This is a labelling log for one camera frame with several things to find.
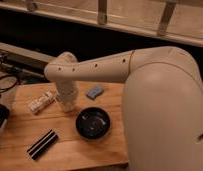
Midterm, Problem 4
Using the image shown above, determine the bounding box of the black ceramic bowl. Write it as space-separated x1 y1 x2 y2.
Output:
75 107 110 139

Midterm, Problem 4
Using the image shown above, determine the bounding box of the metal railing bracket right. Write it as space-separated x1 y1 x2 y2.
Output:
157 0 176 36

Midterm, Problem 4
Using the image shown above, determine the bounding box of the metal railing bracket left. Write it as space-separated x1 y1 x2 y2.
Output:
26 0 37 12

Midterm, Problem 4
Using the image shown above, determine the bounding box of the blue sponge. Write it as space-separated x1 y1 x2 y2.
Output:
86 86 104 100

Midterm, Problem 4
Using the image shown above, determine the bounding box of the round black-rimmed object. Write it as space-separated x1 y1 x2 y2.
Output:
0 75 19 92

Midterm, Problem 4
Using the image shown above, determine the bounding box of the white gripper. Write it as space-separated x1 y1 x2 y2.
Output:
57 96 76 112

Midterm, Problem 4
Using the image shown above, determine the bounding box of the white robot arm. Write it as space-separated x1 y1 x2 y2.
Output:
44 46 203 171

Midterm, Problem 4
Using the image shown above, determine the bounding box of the black striped box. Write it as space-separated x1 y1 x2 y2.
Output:
27 130 58 160

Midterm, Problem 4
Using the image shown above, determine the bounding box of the metal railing bracket middle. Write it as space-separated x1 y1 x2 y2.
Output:
97 0 107 25

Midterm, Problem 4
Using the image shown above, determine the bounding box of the metal railing bracket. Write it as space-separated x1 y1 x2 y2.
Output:
26 0 37 12
157 0 176 36
97 0 107 25

